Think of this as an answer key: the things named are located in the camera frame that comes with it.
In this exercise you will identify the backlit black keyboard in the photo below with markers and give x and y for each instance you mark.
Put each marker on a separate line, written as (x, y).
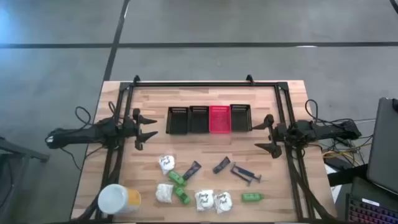
(370, 213)

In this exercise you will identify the black power adapter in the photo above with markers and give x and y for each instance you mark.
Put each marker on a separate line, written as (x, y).
(339, 163)

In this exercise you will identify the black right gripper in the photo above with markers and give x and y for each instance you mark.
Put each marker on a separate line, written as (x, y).
(280, 132)

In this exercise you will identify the white yellow round tub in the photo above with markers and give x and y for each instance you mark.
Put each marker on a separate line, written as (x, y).
(115, 199)

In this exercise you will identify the black metal rig frame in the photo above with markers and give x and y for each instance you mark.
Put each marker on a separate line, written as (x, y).
(202, 84)

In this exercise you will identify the dark blue toiletry tube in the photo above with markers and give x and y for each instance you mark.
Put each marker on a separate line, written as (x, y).
(191, 170)
(221, 165)

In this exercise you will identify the red slotted plastic basket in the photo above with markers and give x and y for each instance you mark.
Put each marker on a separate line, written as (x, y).
(220, 121)

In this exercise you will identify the white cotton ball bag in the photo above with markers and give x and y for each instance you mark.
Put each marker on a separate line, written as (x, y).
(223, 202)
(204, 200)
(166, 164)
(164, 193)

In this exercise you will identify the black slotted plastic basket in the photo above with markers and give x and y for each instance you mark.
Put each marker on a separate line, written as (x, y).
(177, 123)
(241, 119)
(199, 121)

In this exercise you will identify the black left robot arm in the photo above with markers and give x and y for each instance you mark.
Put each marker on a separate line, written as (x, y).
(81, 133)

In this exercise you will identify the grey side table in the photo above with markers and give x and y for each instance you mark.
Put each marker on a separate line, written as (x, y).
(21, 151)

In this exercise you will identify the laptop computer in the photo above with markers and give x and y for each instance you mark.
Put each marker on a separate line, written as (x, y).
(384, 146)

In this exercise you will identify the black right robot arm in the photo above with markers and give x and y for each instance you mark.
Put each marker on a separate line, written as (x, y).
(326, 130)

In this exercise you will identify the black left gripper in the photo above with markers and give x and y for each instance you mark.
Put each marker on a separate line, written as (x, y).
(129, 128)

